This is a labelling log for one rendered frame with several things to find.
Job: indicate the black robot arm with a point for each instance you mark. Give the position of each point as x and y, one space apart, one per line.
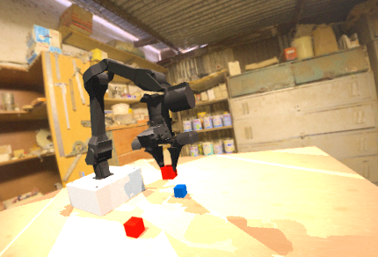
176 98

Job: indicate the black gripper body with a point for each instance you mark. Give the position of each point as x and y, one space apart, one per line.
180 139

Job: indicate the red cube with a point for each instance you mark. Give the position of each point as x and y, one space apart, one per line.
168 173
134 227

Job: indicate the blue cube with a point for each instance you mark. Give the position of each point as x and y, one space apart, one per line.
180 191

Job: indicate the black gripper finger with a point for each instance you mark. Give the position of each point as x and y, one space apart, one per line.
158 155
174 153

